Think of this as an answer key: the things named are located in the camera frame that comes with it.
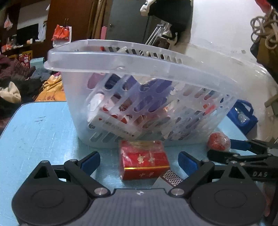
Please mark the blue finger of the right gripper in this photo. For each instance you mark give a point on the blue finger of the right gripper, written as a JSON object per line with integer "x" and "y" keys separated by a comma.
{"x": 240, "y": 145}

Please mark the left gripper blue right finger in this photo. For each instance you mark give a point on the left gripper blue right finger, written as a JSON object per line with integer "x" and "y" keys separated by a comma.
{"x": 188, "y": 163}

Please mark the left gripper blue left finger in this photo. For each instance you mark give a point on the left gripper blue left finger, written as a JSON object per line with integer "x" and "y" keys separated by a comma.
{"x": 90, "y": 163}

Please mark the red item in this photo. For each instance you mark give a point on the red item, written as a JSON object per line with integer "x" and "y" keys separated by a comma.
{"x": 219, "y": 141}

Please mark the red cigarette box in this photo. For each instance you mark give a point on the red cigarette box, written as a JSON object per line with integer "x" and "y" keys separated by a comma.
{"x": 142, "y": 159}

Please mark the perforated card packet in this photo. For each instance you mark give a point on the perforated card packet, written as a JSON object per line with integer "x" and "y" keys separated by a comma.
{"x": 167, "y": 180}

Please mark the blue shopping bag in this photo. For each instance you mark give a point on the blue shopping bag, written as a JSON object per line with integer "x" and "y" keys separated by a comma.
{"x": 242, "y": 115}

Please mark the translucent plastic laundry basket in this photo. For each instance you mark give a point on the translucent plastic laundry basket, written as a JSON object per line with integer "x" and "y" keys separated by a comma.
{"x": 122, "y": 90}

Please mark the yellow patterned blanket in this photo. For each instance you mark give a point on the yellow patterned blanket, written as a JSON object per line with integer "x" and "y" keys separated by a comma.
{"x": 52, "y": 90}

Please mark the brown hanging bag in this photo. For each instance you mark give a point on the brown hanging bag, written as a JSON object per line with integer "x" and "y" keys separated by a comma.
{"x": 264, "y": 56}

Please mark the light blue box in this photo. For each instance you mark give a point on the light blue box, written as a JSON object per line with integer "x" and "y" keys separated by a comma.
{"x": 37, "y": 62}

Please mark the purple clothes pile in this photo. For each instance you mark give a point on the purple clothes pile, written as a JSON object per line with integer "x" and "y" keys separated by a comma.
{"x": 14, "y": 70}

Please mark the orange white plastic bag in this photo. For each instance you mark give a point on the orange white plastic bag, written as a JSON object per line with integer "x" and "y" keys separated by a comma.
{"x": 62, "y": 35}

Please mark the red hanging bag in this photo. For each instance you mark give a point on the red hanging bag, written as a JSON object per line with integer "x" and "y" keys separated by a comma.
{"x": 264, "y": 5}

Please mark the grey metal door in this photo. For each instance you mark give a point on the grey metal door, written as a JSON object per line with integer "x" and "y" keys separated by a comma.
{"x": 127, "y": 24}

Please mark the black hanging garment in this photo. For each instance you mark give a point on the black hanging garment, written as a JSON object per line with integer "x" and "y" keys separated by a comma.
{"x": 175, "y": 12}

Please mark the dark red wooden wardrobe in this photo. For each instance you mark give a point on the dark red wooden wardrobe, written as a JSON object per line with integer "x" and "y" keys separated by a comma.
{"x": 78, "y": 14}

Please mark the white hanging garment blue letters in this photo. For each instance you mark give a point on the white hanging garment blue letters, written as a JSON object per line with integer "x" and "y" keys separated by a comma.
{"x": 144, "y": 10}

